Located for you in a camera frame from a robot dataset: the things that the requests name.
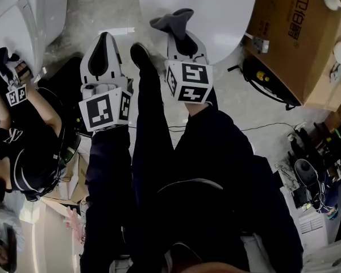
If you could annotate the black device with yellow knob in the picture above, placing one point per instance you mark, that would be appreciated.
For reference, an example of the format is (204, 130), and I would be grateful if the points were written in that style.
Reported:
(264, 81)

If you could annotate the white toilet lid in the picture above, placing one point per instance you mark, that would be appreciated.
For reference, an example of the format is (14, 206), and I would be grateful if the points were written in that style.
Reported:
(216, 13)

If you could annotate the white wall plug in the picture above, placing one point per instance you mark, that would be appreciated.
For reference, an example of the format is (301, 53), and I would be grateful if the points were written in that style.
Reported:
(261, 45)

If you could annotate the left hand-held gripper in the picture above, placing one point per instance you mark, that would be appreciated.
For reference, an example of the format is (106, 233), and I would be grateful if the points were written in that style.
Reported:
(102, 111)

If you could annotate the person's left forearm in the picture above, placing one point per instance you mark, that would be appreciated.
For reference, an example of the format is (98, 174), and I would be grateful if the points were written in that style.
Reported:
(110, 163)

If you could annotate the small brown cardboard box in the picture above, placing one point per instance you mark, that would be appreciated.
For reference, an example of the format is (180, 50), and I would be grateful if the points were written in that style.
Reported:
(74, 178)

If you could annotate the person's leg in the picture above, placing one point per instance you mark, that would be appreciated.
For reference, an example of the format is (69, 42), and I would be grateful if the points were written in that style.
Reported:
(152, 109)

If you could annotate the dark grey cloth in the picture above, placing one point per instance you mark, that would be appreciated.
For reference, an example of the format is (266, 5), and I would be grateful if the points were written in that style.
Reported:
(173, 23)

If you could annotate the person's right forearm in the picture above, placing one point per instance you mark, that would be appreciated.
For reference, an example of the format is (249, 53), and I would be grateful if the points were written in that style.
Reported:
(213, 135)

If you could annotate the large brown cardboard box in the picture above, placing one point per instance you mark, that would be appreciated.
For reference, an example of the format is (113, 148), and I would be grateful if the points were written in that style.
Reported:
(298, 38)

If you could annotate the white ribbed cabinet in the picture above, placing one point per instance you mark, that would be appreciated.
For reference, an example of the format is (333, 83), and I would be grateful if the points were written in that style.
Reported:
(312, 227)

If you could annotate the person's black shoe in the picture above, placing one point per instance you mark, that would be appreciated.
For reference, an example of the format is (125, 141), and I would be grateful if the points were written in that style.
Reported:
(139, 54)

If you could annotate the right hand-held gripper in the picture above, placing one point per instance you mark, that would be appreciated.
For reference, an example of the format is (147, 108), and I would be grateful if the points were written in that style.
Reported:
(191, 81)

